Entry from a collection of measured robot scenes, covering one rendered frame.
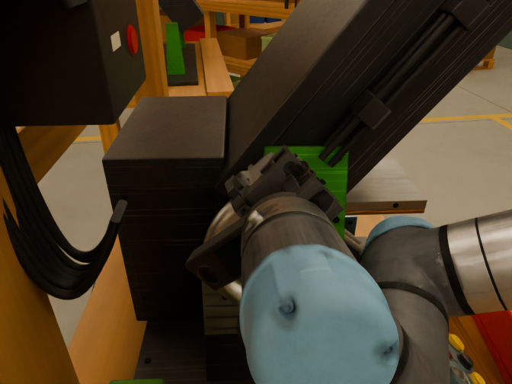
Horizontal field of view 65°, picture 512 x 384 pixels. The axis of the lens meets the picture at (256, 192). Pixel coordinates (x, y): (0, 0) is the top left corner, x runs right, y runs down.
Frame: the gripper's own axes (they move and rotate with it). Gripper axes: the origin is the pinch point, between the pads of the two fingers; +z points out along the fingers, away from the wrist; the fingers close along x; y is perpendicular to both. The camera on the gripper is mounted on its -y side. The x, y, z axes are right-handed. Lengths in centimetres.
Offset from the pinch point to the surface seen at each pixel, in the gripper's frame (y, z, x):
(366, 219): 8, 47, -36
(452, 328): 5, 27, -61
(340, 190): 8.0, 2.4, -8.8
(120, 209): -10.2, -9.1, 11.0
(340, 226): 4.4, 2.5, -12.8
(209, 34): 21, 317, 56
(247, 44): 37, 300, 27
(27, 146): -20.7, 10.5, 27.0
